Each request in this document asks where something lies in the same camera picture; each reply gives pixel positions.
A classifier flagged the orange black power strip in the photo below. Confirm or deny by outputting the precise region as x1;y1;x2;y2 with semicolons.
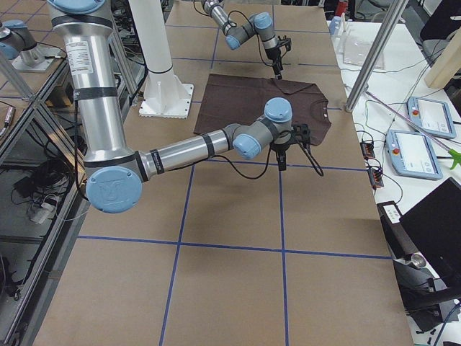
359;141;384;191

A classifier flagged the reacher grabber stick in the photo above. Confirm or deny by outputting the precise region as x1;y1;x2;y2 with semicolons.
365;89;461;165

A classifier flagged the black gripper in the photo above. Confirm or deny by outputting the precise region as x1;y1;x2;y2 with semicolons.
270;123;310;171
264;35;291;79

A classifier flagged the blue teach pendant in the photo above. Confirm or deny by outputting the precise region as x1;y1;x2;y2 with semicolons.
407;97;457;139
385;130;443;180

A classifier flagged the dark brown t-shirt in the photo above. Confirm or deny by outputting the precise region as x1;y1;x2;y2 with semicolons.
194;74;331;146

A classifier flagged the far blue teach pendant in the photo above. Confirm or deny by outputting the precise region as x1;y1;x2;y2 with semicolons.
407;97;457;139

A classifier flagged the aluminium frame post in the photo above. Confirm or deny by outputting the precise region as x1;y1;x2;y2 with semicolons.
345;0;408;112

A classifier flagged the near blue teach pendant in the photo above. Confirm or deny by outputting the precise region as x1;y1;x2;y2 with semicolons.
385;130;443;180

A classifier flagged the clear plastic bag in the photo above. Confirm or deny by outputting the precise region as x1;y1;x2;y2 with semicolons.
340;35;372;66

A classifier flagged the black box with steel cup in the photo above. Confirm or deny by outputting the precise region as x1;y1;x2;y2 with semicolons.
377;201;460;332

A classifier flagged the wooden beam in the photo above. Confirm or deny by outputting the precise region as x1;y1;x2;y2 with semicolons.
424;29;461;89

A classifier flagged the white camera mast pedestal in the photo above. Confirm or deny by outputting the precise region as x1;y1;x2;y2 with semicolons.
129;0;194;119

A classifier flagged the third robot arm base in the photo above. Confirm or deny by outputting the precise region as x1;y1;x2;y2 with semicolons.
1;19;63;73

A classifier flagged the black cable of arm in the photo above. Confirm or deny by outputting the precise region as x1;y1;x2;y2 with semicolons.
215;129;325;180
192;0;278;69

